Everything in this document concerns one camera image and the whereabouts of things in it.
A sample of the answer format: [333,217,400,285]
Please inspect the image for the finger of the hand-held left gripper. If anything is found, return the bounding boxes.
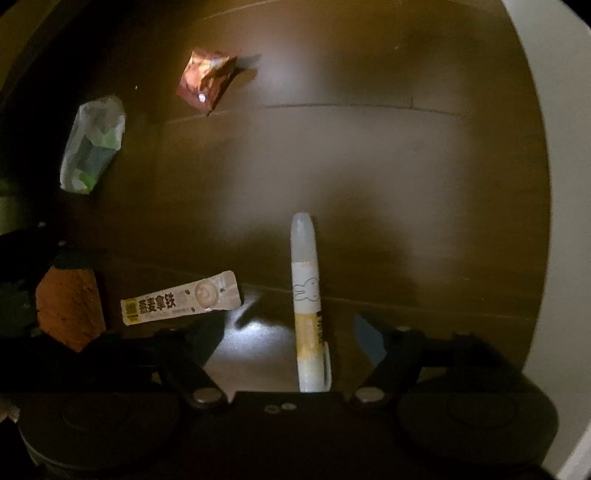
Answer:
[46,248,101,274]

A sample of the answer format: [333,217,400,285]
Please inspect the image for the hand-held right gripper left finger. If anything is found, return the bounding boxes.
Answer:
[92,314,229,409]

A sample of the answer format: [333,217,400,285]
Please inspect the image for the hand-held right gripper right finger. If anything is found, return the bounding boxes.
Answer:
[351,314,502,407]

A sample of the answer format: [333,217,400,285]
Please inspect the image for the orange wrapper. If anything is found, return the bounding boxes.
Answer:
[35,264,106,352]

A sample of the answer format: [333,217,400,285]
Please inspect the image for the white yellow marker pen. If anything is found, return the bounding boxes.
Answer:
[290,212,333,393]

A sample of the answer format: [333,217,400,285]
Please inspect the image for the cream coffee sachet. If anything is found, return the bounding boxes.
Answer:
[120,271,243,326]

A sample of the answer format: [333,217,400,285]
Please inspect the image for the green white plastic wrapper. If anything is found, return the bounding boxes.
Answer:
[60,95,127,193]

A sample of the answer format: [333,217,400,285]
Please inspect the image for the red foil wrapper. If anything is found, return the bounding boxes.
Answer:
[176,47,238,116]

